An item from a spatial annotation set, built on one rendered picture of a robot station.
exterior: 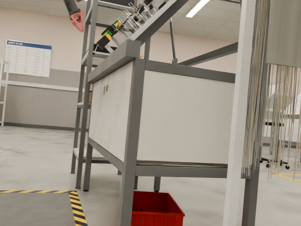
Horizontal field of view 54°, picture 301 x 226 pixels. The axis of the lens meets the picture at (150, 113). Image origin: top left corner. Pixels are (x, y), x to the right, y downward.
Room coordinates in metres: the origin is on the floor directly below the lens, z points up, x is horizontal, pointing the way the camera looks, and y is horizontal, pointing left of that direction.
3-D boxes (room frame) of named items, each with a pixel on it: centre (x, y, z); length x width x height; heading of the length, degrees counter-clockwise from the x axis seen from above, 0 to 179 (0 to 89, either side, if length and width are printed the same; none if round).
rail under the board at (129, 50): (1.65, 0.27, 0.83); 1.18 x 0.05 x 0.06; 19
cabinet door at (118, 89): (1.39, 0.17, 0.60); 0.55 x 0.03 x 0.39; 19
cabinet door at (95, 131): (1.91, 0.34, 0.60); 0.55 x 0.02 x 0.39; 19
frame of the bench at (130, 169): (1.75, -0.02, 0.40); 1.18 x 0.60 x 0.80; 19
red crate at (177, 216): (1.59, -0.04, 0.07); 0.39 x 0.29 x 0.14; 8
